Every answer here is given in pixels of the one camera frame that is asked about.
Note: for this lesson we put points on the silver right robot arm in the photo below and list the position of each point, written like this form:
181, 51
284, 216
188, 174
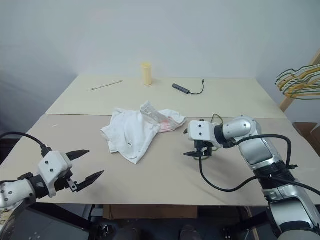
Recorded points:
260, 150

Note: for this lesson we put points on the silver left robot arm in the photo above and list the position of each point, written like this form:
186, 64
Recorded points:
15, 191

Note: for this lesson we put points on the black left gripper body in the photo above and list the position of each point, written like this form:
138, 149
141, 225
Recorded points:
63, 183

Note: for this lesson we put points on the light wooden rod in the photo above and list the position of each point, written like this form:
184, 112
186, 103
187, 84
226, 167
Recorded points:
253, 228

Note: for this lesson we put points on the black robot stand plate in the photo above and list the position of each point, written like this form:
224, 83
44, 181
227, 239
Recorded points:
37, 225

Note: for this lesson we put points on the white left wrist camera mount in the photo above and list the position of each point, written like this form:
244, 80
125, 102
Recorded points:
53, 162

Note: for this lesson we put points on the light wooden clothes rack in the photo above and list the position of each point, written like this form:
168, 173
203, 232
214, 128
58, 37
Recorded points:
287, 102

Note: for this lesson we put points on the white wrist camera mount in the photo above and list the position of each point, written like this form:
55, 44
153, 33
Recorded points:
53, 162
200, 130

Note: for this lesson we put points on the dark rounded shoe shape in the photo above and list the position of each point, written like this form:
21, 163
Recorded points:
126, 234
189, 233

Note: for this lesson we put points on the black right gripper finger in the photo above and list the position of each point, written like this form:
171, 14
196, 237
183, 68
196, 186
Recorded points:
197, 156
192, 153

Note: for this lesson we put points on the white shirt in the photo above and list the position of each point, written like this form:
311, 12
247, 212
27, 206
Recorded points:
135, 130

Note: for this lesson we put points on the black metal table frame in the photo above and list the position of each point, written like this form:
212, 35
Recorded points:
92, 215

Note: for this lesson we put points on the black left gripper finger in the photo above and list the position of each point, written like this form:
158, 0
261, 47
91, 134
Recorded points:
77, 154
88, 181

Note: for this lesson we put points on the pale yellow cylindrical cup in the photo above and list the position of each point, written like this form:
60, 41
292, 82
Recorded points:
146, 75

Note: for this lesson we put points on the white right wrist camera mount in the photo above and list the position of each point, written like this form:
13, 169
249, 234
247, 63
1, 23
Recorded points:
200, 130

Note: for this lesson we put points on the open brown cardboard box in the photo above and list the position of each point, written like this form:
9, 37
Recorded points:
308, 132

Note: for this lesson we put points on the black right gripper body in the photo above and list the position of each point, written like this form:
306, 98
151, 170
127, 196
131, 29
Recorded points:
203, 147

